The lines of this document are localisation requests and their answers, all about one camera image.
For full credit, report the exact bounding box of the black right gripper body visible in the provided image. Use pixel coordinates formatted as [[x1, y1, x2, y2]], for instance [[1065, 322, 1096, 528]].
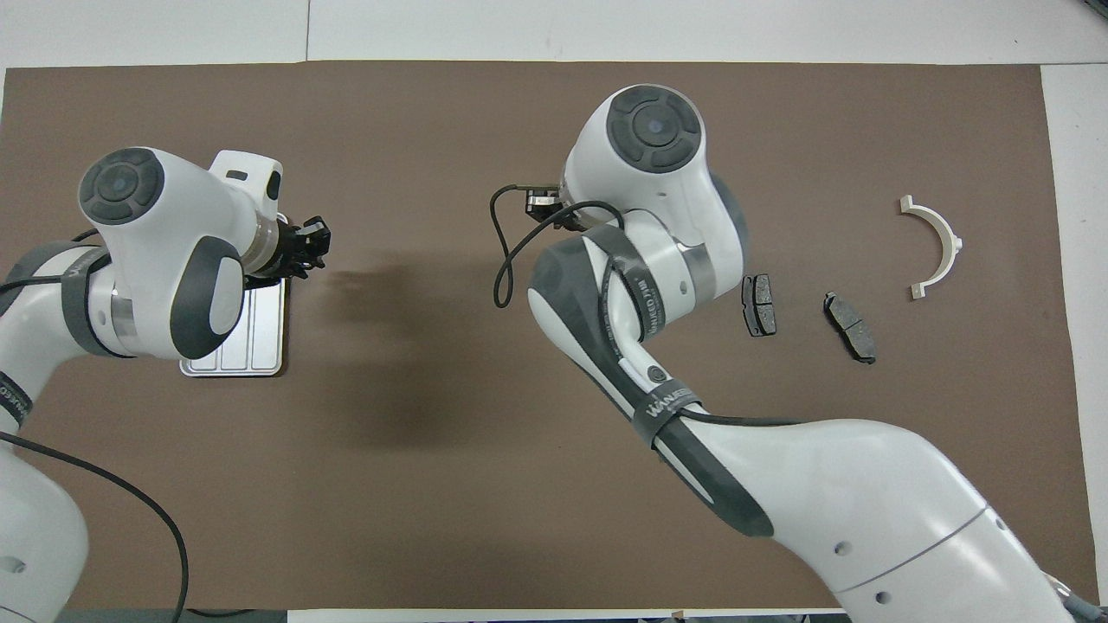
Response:
[[525, 186, 568, 228]]

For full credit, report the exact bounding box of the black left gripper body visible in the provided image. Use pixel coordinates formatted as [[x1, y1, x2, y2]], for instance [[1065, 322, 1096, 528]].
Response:
[[247, 221, 304, 289]]

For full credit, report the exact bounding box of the silver metal tray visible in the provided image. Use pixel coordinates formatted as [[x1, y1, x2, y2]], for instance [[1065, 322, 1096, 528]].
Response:
[[179, 212, 289, 377]]

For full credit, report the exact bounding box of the dark rectangular brake pad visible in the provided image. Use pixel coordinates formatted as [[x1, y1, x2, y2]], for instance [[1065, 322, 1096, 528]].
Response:
[[741, 274, 777, 337]]

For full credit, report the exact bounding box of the brown table mat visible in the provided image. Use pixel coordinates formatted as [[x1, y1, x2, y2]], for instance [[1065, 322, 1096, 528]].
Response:
[[0, 61, 1100, 611]]

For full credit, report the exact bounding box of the dark curved brake pad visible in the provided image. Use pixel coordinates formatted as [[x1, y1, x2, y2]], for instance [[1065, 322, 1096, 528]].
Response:
[[823, 292, 878, 365]]

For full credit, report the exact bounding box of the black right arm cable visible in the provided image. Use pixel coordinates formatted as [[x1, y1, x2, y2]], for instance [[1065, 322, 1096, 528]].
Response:
[[489, 183, 806, 429]]

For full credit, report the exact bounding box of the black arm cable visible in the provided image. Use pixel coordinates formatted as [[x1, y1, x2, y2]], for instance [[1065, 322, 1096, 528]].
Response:
[[0, 227, 190, 623], [489, 183, 806, 429]]

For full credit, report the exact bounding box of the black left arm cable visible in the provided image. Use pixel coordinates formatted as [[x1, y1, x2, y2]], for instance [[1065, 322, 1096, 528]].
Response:
[[0, 227, 190, 623]]

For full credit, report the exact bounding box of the white curved plastic bracket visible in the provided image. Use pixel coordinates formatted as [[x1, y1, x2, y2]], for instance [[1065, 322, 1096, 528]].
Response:
[[899, 195, 963, 300]]

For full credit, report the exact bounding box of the grey connector cable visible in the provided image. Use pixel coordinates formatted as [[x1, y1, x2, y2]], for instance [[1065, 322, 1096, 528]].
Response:
[[1043, 571, 1108, 623]]

